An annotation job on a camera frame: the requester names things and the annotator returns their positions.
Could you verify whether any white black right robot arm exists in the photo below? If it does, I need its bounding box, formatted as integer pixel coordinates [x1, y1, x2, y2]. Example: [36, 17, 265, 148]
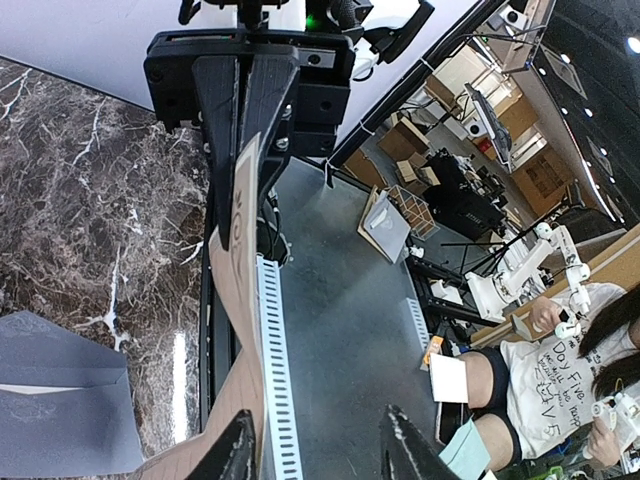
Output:
[143, 1, 434, 248]

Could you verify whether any blue-grey envelope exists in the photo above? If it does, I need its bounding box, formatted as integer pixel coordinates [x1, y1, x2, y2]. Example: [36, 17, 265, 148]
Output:
[1, 311, 143, 478]

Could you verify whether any white letter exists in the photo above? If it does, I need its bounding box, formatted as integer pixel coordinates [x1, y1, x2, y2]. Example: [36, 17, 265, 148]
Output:
[0, 384, 81, 395]

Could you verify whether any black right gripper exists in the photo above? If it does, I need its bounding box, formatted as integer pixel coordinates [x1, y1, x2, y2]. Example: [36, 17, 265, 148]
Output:
[144, 29, 355, 250]

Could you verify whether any person in white shirt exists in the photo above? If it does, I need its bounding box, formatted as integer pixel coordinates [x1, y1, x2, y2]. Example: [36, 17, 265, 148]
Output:
[458, 283, 639, 472]

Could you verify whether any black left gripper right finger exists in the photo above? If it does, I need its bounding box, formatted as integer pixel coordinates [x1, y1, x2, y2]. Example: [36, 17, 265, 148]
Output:
[380, 404, 458, 480]

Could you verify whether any white paper sheet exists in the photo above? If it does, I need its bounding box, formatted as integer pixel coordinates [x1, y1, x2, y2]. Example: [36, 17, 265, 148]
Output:
[129, 135, 267, 479]

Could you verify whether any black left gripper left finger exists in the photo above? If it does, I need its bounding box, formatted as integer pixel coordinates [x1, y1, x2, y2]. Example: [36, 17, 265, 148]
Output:
[187, 410, 258, 480]

